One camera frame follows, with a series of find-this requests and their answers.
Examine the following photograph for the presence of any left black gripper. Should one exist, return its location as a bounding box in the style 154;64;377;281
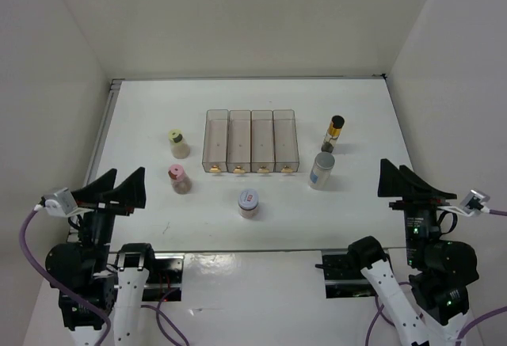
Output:
71;165;147;271

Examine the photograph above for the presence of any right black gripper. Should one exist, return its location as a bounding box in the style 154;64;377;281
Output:
377;155;456;265

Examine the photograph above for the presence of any pink cap spice bottle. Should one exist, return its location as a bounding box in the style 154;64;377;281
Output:
168;164;192;195

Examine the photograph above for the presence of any yellow cap spice bottle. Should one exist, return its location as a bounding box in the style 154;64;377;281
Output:
168;129;190;159

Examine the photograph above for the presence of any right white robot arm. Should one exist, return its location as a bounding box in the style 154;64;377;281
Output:
347;158;478;345

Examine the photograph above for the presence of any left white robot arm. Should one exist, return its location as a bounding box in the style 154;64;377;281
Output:
42;167;158;345

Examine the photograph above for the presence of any silver lid blue label jar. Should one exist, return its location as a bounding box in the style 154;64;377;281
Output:
308;152;335;190

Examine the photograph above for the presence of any gold black cap bottle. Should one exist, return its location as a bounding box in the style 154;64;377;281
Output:
321;115;345;153

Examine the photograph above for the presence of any clear organizer bin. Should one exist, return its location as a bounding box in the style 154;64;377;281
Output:
251;110;275;174
227;110;251;174
202;109;229;174
273;109;299;173

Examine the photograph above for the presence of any red label spice jar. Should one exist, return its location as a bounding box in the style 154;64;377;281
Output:
238;188;259;219

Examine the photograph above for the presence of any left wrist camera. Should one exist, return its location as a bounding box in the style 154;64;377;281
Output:
33;188;78;218

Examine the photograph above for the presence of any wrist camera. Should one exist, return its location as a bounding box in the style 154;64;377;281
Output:
441;189;490;217
33;188;78;218

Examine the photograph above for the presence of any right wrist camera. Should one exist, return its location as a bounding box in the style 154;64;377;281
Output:
441;189;490;217

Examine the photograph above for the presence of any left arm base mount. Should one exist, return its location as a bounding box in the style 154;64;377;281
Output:
109;253;186;302

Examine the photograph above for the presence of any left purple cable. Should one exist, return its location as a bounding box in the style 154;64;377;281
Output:
20;207;191;346

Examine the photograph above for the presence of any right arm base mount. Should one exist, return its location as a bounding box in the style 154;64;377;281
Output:
315;237;401;302

